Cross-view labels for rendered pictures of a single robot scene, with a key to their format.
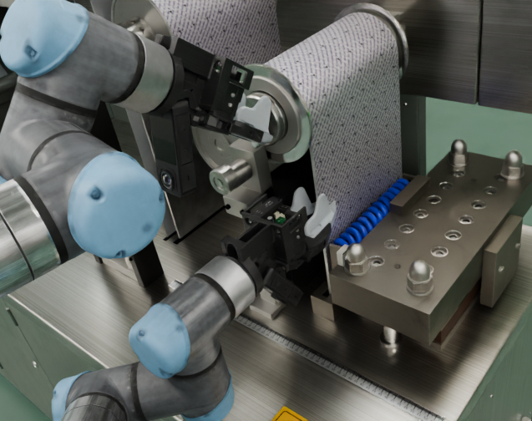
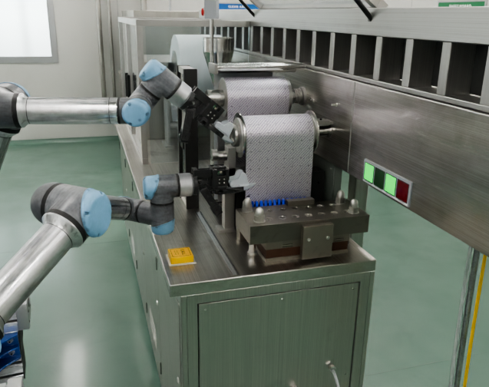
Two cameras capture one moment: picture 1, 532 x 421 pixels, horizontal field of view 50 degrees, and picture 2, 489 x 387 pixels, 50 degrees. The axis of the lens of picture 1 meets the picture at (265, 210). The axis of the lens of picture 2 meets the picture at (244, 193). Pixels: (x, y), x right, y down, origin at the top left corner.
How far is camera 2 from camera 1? 114 cm
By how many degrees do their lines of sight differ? 28
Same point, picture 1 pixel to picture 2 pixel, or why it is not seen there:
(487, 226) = (312, 219)
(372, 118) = (289, 157)
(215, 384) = (163, 214)
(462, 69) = (345, 153)
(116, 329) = not seen: hidden behind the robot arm
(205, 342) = (163, 193)
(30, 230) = (113, 107)
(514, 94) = (356, 169)
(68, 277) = not seen: hidden behind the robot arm
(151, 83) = (178, 96)
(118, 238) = (130, 118)
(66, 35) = (154, 71)
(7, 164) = not seen: hidden behind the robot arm
